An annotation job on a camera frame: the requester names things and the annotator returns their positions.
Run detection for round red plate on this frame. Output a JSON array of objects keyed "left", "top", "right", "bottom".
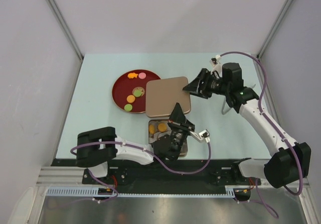
[{"left": 112, "top": 69, "right": 161, "bottom": 114}]

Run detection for white cable duct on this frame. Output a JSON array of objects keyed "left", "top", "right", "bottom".
[{"left": 46, "top": 186, "right": 116, "bottom": 197}]

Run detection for left aluminium frame post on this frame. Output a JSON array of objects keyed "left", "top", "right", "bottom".
[{"left": 45, "top": 0, "right": 84, "bottom": 62}]

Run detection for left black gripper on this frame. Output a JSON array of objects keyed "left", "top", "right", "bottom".
[{"left": 167, "top": 103, "right": 195, "bottom": 160}]

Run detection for orange fish cookie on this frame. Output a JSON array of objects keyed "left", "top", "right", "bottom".
[{"left": 127, "top": 72, "right": 138, "bottom": 79}]

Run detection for pink round cookie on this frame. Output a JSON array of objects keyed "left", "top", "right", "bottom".
[{"left": 138, "top": 72, "right": 146, "bottom": 79}]

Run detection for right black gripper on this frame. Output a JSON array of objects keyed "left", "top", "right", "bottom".
[{"left": 183, "top": 68, "right": 230, "bottom": 99}]

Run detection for aluminium frame post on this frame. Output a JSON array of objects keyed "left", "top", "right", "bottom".
[
  {"left": 45, "top": 0, "right": 84, "bottom": 62},
  {"left": 256, "top": 0, "right": 295, "bottom": 59}
]

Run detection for green round cookie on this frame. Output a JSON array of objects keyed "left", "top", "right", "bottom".
[
  {"left": 133, "top": 90, "right": 141, "bottom": 97},
  {"left": 124, "top": 103, "right": 133, "bottom": 111}
]

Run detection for right aluminium frame post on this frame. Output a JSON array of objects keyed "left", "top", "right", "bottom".
[{"left": 256, "top": 0, "right": 295, "bottom": 59}]

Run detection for metal tongs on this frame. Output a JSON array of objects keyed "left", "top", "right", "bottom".
[{"left": 221, "top": 84, "right": 259, "bottom": 115}]

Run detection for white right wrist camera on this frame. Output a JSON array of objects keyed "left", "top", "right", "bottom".
[{"left": 210, "top": 55, "right": 222, "bottom": 75}]

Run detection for gold square cookie tin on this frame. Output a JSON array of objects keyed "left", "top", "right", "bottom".
[{"left": 148, "top": 119, "right": 188, "bottom": 160}]

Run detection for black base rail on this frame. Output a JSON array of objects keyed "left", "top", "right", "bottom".
[{"left": 82, "top": 158, "right": 261, "bottom": 194}]

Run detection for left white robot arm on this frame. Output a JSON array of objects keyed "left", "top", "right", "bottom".
[{"left": 71, "top": 103, "right": 195, "bottom": 168}]

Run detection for orange round cookie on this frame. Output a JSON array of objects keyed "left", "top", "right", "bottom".
[
  {"left": 157, "top": 123, "right": 167, "bottom": 132},
  {"left": 126, "top": 95, "right": 135, "bottom": 103},
  {"left": 148, "top": 125, "right": 156, "bottom": 135}
]

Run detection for gold tin lid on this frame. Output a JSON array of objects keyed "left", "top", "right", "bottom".
[{"left": 145, "top": 76, "right": 191, "bottom": 118}]

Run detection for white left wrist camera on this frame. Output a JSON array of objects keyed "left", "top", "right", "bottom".
[{"left": 190, "top": 130, "right": 210, "bottom": 143}]

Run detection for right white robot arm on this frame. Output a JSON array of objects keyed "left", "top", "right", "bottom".
[{"left": 183, "top": 63, "right": 311, "bottom": 188}]

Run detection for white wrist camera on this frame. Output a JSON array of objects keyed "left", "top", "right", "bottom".
[
  {"left": 190, "top": 130, "right": 210, "bottom": 143},
  {"left": 210, "top": 55, "right": 222, "bottom": 75}
]

